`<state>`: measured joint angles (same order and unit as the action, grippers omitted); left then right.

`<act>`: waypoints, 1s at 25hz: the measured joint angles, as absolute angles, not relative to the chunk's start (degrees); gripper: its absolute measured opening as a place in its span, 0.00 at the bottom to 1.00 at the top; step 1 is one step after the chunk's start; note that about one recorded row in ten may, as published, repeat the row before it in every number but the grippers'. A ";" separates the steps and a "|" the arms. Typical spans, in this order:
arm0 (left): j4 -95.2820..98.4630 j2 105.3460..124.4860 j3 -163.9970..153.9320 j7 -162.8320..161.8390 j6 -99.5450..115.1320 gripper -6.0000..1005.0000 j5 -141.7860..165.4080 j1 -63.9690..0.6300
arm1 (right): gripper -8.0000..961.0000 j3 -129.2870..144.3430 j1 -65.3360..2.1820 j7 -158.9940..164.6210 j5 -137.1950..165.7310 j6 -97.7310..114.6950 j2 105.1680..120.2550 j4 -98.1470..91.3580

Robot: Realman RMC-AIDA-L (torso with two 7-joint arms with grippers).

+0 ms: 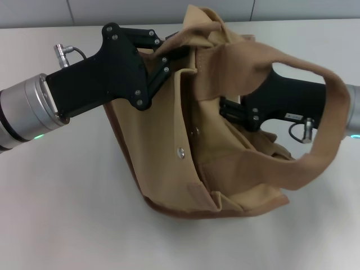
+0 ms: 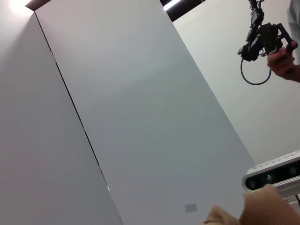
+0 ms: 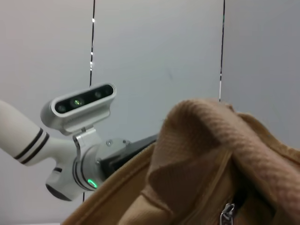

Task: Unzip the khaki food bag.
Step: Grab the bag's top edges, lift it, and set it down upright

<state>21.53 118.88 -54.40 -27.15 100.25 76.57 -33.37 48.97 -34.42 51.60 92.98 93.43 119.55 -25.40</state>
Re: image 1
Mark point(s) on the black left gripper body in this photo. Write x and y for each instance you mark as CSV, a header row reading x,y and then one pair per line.
x,y
104,81

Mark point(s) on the khaki canvas food bag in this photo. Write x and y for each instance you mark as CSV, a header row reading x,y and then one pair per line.
x,y
168,132

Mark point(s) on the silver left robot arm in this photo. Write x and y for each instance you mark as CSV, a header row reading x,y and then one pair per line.
x,y
25,112

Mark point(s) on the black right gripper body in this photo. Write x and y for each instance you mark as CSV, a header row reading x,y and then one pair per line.
x,y
289,95

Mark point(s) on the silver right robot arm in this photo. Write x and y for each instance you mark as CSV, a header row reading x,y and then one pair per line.
x,y
355,112

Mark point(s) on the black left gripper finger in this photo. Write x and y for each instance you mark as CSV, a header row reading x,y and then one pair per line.
x,y
160,76
143,39

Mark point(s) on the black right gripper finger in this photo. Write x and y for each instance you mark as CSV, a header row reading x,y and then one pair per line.
x,y
233,111

